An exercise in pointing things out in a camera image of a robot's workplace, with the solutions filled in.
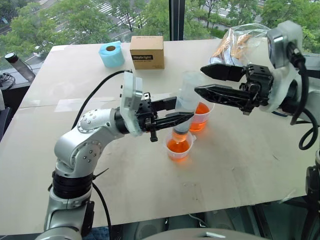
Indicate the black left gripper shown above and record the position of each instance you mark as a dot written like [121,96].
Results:
[145,112]

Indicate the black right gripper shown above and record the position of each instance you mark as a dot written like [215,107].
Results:
[261,85]

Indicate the clear plastic bottle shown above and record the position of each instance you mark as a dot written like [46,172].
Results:
[188,92]

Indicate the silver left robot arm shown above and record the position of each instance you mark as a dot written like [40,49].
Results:
[75,147]

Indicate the tall clear cup orange liquid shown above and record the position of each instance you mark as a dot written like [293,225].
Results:
[201,117]

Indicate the small clear cup orange liquid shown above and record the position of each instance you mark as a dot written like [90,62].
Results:
[178,148]

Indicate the clear plastic snack bag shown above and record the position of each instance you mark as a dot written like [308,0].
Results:
[237,42]

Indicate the brown cardboard box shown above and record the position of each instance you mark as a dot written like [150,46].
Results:
[147,51]

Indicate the light blue tape roll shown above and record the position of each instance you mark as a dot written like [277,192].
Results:
[112,56]

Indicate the black bottle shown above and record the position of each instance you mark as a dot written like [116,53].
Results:
[21,66]

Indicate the dark side table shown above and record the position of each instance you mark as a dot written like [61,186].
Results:
[15,97]

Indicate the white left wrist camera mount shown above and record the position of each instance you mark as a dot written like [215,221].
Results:
[131,87]

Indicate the black window frame post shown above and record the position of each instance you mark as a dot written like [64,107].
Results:
[177,18]

